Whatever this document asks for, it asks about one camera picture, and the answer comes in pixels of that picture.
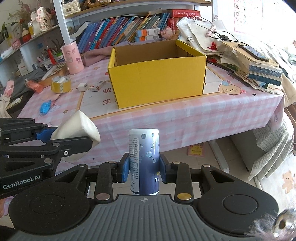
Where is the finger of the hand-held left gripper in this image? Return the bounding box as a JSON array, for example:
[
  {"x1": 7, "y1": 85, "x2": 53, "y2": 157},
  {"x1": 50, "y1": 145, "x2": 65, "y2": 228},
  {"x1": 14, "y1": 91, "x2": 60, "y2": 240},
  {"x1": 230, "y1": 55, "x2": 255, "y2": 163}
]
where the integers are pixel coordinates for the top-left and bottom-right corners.
[
  {"x1": 0, "y1": 118, "x2": 58, "y2": 145},
  {"x1": 0, "y1": 136, "x2": 93, "y2": 179}
]

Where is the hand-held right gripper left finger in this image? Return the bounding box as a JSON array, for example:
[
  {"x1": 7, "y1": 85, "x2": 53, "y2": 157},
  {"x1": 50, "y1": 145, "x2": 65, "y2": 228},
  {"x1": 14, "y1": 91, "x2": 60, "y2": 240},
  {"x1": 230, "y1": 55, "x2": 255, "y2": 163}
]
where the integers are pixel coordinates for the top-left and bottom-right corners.
[{"x1": 54, "y1": 152, "x2": 129, "y2": 201}]

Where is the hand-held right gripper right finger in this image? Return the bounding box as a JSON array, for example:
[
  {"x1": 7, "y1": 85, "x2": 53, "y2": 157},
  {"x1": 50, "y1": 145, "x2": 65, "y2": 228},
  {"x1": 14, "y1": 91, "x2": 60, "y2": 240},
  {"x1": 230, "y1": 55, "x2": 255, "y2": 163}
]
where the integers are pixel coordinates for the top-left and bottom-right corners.
[{"x1": 159, "y1": 153, "x2": 234, "y2": 201}]

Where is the blue white cylindrical bottle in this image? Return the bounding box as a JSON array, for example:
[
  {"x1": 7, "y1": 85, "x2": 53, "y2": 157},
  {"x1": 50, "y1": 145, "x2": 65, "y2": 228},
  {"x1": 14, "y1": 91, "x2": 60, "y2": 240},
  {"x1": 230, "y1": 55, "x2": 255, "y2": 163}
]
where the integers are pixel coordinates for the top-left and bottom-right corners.
[{"x1": 128, "y1": 128, "x2": 160, "y2": 195}]

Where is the yellow tape roll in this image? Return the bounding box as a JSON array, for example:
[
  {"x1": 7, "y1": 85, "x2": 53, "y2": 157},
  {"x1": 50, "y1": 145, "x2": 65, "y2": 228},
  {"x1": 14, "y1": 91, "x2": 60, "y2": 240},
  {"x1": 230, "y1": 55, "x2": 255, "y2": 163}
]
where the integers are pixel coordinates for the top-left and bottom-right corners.
[{"x1": 51, "y1": 75, "x2": 72, "y2": 93}]

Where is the yellow cardboard box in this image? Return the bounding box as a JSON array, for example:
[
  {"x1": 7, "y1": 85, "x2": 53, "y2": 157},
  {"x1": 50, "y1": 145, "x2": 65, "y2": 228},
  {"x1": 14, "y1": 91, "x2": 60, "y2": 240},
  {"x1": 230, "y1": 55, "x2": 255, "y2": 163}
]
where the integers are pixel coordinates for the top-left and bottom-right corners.
[{"x1": 107, "y1": 39, "x2": 207, "y2": 109}]

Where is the blue crumpled wrapper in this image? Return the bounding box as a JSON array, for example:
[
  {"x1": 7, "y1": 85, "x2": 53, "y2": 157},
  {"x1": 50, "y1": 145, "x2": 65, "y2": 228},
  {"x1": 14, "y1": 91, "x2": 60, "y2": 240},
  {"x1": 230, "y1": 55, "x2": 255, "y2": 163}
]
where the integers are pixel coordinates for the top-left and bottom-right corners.
[{"x1": 40, "y1": 100, "x2": 53, "y2": 115}]

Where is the pink yellow card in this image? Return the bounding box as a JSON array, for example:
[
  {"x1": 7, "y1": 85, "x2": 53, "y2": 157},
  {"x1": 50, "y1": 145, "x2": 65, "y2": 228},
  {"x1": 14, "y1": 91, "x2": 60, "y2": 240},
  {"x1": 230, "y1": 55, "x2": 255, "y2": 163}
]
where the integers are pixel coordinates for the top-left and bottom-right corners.
[{"x1": 187, "y1": 143, "x2": 205, "y2": 158}]

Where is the white printed tote bag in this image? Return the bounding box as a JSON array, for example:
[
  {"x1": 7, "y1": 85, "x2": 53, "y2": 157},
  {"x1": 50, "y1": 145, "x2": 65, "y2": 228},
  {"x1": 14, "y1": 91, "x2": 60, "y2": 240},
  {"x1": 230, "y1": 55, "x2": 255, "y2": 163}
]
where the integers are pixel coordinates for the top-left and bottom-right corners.
[{"x1": 0, "y1": 93, "x2": 14, "y2": 118}]

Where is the orange pink spray bottle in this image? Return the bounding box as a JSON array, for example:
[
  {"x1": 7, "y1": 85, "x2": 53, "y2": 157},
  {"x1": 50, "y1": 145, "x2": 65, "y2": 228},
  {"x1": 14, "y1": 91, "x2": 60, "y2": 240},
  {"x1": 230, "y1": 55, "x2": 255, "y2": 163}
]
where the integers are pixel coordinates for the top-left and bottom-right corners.
[{"x1": 24, "y1": 79, "x2": 44, "y2": 93}]

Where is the white table leg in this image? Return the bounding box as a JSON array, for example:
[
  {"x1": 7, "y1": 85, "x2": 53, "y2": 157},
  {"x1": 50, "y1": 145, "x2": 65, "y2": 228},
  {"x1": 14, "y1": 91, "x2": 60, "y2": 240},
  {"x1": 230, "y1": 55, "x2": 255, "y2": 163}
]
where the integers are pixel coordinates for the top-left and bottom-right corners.
[{"x1": 208, "y1": 139, "x2": 230, "y2": 173}]

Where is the grey cloth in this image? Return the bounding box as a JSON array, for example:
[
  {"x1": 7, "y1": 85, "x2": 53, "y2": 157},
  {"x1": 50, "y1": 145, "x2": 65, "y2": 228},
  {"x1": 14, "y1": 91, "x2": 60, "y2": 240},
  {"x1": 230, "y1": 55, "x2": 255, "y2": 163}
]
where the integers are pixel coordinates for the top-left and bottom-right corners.
[{"x1": 9, "y1": 68, "x2": 47, "y2": 98}]

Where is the pink knit glove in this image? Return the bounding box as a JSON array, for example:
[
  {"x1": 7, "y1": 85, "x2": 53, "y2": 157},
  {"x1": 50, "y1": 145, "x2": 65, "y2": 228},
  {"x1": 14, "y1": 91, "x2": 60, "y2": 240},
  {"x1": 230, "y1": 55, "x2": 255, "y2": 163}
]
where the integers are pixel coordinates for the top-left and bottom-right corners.
[{"x1": 5, "y1": 80, "x2": 15, "y2": 96}]

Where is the white power adapter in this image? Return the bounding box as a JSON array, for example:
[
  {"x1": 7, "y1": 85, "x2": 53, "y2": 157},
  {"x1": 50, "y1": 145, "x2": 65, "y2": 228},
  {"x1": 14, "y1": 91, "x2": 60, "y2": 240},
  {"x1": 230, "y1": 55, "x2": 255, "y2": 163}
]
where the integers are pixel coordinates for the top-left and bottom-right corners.
[{"x1": 90, "y1": 81, "x2": 106, "y2": 92}]

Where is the wooden chessboard box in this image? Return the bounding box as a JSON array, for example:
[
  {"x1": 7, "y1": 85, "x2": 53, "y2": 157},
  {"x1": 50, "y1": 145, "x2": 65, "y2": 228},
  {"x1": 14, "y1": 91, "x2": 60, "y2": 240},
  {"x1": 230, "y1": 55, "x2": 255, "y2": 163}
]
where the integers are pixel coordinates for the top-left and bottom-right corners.
[{"x1": 38, "y1": 62, "x2": 68, "y2": 87}]

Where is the white box red label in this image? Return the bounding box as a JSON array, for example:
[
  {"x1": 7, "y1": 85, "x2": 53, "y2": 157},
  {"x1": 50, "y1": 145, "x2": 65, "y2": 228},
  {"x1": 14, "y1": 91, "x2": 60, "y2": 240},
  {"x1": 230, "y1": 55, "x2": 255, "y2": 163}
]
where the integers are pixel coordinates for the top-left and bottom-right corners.
[{"x1": 18, "y1": 59, "x2": 28, "y2": 76}]

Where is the pen holder with pens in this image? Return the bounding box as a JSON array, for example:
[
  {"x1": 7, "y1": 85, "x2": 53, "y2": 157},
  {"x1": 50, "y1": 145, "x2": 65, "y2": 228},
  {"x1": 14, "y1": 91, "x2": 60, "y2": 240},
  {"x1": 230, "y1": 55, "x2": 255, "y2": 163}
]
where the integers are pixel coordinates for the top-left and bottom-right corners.
[{"x1": 38, "y1": 39, "x2": 66, "y2": 67}]

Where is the pink sticker cylinder holder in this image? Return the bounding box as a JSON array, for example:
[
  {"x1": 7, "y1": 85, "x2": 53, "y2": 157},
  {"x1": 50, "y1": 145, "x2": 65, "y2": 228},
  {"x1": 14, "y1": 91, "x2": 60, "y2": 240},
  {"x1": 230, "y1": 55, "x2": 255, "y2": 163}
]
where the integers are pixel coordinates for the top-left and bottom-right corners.
[{"x1": 60, "y1": 42, "x2": 85, "y2": 75}]

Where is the pink purple cloth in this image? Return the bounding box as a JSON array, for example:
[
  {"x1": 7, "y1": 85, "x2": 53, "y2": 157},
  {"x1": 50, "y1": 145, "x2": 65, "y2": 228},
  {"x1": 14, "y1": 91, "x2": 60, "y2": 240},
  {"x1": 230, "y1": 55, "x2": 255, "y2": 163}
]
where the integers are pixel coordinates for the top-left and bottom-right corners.
[{"x1": 82, "y1": 38, "x2": 167, "y2": 66}]

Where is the red white round doll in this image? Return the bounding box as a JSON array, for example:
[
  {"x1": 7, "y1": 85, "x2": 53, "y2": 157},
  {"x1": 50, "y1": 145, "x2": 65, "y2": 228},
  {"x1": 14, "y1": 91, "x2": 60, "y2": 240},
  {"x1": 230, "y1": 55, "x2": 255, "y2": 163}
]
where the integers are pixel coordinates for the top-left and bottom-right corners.
[{"x1": 21, "y1": 28, "x2": 31, "y2": 43}]

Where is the grey patterned blanket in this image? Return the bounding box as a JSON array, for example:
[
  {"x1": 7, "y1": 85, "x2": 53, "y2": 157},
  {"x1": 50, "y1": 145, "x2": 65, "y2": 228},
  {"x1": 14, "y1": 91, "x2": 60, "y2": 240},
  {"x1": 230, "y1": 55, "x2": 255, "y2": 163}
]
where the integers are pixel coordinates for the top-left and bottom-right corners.
[{"x1": 248, "y1": 111, "x2": 296, "y2": 183}]

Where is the white wooden bookshelf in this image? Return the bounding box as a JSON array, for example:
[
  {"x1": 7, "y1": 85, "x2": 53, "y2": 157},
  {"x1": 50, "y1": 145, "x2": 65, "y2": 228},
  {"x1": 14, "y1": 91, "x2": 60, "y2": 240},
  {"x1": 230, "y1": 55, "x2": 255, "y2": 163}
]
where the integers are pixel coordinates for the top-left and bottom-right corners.
[{"x1": 0, "y1": 0, "x2": 213, "y2": 77}]

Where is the white pink rabbit figurine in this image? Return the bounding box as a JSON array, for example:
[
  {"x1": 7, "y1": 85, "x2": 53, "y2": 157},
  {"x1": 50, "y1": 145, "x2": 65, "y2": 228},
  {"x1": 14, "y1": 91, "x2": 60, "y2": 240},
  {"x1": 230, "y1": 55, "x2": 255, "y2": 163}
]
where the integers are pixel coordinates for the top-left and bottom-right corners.
[{"x1": 30, "y1": 7, "x2": 52, "y2": 32}]

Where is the row of colourful books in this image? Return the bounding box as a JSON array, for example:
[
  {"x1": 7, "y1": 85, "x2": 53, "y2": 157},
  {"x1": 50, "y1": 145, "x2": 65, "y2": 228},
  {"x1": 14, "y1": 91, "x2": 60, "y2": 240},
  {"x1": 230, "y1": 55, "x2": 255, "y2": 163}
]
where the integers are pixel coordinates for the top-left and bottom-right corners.
[{"x1": 77, "y1": 13, "x2": 178, "y2": 54}]

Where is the bear print rug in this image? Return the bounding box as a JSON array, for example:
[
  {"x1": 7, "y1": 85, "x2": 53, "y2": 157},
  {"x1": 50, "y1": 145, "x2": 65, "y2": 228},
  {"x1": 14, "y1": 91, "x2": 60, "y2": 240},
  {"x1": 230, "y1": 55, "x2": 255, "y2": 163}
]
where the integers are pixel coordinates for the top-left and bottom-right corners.
[{"x1": 257, "y1": 158, "x2": 296, "y2": 209}]

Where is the orange white blue carton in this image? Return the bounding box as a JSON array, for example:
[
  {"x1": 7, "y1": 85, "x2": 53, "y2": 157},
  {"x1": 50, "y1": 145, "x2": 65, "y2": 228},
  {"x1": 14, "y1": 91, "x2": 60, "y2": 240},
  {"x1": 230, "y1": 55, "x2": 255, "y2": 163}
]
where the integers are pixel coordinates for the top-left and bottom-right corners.
[
  {"x1": 135, "y1": 29, "x2": 161, "y2": 37},
  {"x1": 135, "y1": 35, "x2": 160, "y2": 42}
]

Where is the dried flower bunch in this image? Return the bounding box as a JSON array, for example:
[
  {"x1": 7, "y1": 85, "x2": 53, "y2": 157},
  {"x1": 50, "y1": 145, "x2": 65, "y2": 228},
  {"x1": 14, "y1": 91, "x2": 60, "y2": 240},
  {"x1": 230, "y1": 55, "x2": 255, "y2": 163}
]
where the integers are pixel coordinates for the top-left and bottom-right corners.
[{"x1": 8, "y1": 0, "x2": 35, "y2": 26}]

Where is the blurred fuzzy silver charm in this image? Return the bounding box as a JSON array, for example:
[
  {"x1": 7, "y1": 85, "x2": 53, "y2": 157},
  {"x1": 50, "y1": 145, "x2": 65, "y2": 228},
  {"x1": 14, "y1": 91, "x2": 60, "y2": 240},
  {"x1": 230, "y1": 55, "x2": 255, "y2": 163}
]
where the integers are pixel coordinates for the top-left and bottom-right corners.
[{"x1": 251, "y1": 207, "x2": 296, "y2": 241}]

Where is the white quilted handbag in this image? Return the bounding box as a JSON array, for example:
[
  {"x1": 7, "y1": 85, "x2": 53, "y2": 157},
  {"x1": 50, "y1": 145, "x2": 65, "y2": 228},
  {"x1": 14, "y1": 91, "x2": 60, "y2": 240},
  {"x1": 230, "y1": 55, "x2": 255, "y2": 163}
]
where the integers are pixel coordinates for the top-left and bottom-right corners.
[{"x1": 61, "y1": 0, "x2": 81, "y2": 16}]

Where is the stack of worn books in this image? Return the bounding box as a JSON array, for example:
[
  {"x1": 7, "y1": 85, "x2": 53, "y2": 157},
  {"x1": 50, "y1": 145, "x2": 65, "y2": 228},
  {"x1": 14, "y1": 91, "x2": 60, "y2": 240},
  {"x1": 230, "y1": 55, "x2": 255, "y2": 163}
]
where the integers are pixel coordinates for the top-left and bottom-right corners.
[{"x1": 217, "y1": 42, "x2": 284, "y2": 94}]

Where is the pink plush pig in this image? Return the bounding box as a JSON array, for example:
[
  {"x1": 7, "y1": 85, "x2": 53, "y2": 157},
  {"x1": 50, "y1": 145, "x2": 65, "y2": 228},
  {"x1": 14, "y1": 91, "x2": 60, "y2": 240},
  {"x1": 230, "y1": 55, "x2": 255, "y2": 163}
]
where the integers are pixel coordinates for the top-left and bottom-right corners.
[{"x1": 161, "y1": 26, "x2": 174, "y2": 39}]

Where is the pile of white paper bags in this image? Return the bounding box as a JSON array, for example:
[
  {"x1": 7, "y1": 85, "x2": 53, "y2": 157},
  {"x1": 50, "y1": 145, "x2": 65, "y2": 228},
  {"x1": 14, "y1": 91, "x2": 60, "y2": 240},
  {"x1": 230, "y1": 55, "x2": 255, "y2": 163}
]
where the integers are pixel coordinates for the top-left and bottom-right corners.
[{"x1": 177, "y1": 16, "x2": 232, "y2": 56}]

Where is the dark smartphone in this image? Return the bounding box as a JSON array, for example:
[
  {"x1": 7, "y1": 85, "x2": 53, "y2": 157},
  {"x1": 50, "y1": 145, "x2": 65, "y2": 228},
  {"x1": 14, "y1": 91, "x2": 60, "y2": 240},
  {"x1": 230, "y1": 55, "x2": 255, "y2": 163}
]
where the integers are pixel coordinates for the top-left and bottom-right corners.
[{"x1": 238, "y1": 44, "x2": 270, "y2": 62}]

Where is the red thick book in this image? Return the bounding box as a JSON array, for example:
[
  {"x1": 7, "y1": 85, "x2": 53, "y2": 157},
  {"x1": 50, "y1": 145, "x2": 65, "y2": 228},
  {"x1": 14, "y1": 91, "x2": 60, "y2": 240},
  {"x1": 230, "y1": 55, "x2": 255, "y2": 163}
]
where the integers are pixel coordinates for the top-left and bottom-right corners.
[{"x1": 170, "y1": 9, "x2": 200, "y2": 18}]

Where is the alphabet wall poster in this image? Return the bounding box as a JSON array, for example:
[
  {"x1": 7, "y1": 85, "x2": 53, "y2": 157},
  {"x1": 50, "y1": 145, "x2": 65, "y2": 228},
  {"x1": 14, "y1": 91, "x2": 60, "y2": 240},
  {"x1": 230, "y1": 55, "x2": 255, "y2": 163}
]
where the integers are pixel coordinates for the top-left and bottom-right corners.
[{"x1": 233, "y1": 0, "x2": 263, "y2": 33}]

